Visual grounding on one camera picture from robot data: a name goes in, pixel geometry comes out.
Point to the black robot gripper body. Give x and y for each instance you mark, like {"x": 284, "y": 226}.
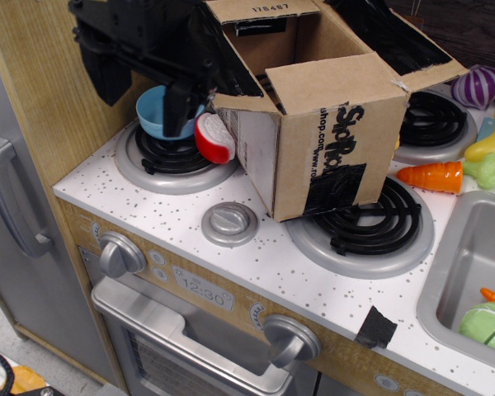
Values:
{"x": 154, "y": 38}

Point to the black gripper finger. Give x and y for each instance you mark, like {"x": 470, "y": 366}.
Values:
{"x": 183, "y": 101}
{"x": 110, "y": 79}

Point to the cardboard box with black tape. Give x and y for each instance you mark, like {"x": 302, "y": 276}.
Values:
{"x": 333, "y": 82}

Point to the blue plastic bowl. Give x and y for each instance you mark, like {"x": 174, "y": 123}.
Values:
{"x": 149, "y": 109}

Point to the red and white toy slice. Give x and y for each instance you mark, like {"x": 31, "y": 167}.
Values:
{"x": 213, "y": 140}

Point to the rear left stove burner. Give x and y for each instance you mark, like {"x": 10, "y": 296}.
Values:
{"x": 167, "y": 167}

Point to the stove burner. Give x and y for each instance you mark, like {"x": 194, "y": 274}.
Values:
{"x": 436, "y": 128}
{"x": 373, "y": 241}
{"x": 167, "y": 167}

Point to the silver countertop knob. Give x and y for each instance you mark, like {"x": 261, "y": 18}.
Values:
{"x": 229, "y": 224}

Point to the left silver oven knob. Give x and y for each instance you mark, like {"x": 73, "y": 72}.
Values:
{"x": 119, "y": 255}

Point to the silver oven knob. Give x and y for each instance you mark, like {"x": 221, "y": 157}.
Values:
{"x": 119, "y": 255}
{"x": 289, "y": 340}

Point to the oven clock display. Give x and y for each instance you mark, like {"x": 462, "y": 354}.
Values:
{"x": 203, "y": 288}

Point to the grey toy fridge door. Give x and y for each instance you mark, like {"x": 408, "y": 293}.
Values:
{"x": 42, "y": 297}

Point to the front right stove burner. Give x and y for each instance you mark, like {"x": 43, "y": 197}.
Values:
{"x": 373, "y": 241}

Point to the rear right stove burner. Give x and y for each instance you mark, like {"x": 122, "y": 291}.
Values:
{"x": 436, "y": 128}

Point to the right silver oven knob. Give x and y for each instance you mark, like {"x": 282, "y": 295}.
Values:
{"x": 289, "y": 340}

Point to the purple striped toy onion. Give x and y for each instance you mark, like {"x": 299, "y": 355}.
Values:
{"x": 475, "y": 89}

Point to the black tape piece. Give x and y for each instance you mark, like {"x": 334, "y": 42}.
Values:
{"x": 376, "y": 330}

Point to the blue toy piece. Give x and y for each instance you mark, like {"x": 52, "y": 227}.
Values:
{"x": 487, "y": 127}

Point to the orange object on floor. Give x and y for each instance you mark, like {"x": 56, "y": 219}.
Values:
{"x": 25, "y": 379}

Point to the green toy broccoli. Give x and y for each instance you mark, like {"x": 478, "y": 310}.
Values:
{"x": 482, "y": 172}

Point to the silver toy sink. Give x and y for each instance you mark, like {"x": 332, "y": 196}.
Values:
{"x": 463, "y": 264}

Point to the small orange toy carrot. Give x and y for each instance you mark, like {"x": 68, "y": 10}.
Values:
{"x": 488, "y": 294}

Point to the green toy cabbage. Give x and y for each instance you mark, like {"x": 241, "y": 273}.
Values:
{"x": 478, "y": 323}

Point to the silver fridge handle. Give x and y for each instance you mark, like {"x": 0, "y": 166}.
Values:
{"x": 32, "y": 245}

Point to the silver oven door handle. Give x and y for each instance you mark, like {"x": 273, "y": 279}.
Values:
{"x": 167, "y": 346}

